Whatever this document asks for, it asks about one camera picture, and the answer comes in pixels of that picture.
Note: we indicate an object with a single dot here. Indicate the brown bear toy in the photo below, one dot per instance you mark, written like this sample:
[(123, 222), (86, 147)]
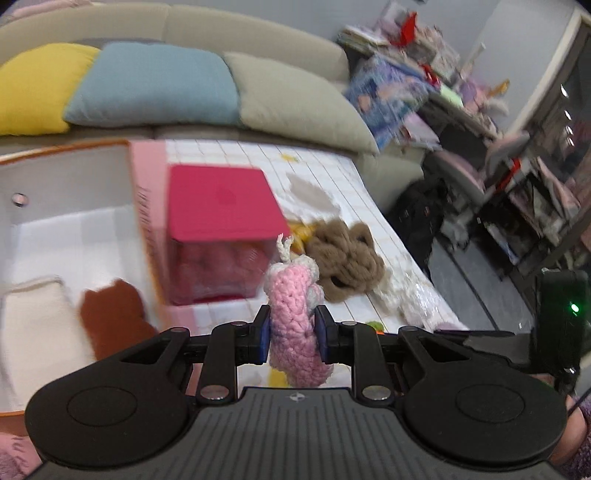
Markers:
[(115, 314)]

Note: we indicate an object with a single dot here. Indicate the pink storage box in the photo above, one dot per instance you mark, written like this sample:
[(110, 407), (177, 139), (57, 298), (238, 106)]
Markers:
[(69, 221)]

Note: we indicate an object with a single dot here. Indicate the white grid tablecloth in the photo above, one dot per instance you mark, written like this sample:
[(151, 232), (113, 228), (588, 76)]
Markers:
[(332, 170)]

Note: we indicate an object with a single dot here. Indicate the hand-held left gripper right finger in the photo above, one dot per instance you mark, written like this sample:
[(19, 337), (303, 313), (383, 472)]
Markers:
[(322, 340)]

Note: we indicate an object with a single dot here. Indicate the beige sofa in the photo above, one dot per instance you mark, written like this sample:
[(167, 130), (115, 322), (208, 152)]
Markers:
[(258, 32)]

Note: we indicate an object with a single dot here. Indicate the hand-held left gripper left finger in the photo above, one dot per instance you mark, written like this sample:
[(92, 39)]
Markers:
[(264, 336)]

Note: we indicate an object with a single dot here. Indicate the cluttered side shelf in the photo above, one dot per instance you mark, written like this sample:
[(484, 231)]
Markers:
[(549, 161)]

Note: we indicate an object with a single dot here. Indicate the red ornament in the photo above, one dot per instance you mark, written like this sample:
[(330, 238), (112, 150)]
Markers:
[(406, 25)]

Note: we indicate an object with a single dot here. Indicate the white folded cloth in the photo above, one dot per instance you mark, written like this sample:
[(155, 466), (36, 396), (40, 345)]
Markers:
[(32, 332)]

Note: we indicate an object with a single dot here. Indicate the beige pillow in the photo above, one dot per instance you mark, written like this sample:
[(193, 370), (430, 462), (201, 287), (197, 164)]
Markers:
[(295, 97)]

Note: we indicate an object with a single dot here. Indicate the magenta lidded box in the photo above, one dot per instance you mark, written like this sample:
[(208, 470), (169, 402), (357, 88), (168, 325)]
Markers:
[(221, 207)]

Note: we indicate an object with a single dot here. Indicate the white fluffy toy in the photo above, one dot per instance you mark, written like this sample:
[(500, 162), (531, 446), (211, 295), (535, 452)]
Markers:
[(415, 300)]

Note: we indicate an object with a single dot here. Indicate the blue printed poster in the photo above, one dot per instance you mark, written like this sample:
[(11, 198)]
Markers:
[(383, 92)]

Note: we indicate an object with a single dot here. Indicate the pink desk chair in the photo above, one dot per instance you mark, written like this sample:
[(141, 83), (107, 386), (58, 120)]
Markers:
[(480, 161)]

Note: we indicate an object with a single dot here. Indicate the pink crocheted toy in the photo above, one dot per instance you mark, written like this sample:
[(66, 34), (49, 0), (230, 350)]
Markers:
[(292, 314)]

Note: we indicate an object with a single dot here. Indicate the person's right forearm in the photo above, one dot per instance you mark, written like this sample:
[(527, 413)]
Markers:
[(577, 434)]

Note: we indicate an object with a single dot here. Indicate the yellow soft toy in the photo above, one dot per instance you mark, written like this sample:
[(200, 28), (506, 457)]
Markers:
[(300, 233)]

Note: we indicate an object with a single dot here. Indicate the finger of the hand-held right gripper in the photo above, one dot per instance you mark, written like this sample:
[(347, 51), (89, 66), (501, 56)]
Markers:
[(498, 345)]

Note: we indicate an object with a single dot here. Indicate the black bag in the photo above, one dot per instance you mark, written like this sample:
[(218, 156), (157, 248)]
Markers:
[(415, 221)]

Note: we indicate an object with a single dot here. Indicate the blue pillow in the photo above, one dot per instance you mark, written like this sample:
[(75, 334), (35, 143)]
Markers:
[(152, 85)]

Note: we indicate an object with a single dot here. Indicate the brown knitted toy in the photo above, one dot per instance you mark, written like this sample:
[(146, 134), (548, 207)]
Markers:
[(344, 258)]

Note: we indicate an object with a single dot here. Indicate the yellow pillow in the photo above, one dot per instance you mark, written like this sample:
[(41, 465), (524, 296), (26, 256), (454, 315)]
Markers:
[(34, 87)]

